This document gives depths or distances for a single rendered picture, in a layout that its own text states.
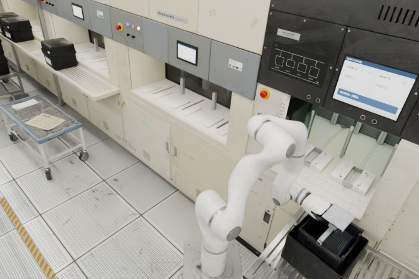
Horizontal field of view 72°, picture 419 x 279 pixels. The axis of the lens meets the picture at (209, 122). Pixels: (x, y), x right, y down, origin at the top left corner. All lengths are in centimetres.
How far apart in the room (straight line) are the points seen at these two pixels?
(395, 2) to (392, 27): 9
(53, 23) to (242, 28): 274
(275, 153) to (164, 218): 177
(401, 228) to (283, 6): 122
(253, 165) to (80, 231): 191
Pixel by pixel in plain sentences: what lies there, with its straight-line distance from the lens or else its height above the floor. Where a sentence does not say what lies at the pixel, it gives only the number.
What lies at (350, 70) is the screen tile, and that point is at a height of 163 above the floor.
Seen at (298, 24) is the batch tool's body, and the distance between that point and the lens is 152.
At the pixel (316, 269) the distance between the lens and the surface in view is 153.
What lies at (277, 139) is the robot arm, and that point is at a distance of 108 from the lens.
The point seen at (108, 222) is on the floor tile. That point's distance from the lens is 274.
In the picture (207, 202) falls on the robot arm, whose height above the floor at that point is 118.
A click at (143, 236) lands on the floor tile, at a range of 260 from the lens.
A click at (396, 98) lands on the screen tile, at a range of 145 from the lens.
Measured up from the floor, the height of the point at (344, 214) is 108.
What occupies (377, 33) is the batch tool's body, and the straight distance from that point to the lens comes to 141.
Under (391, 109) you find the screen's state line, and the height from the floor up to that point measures 151.
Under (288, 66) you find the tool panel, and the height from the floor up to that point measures 155.
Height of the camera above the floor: 208
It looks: 32 degrees down
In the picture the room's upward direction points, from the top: 4 degrees clockwise
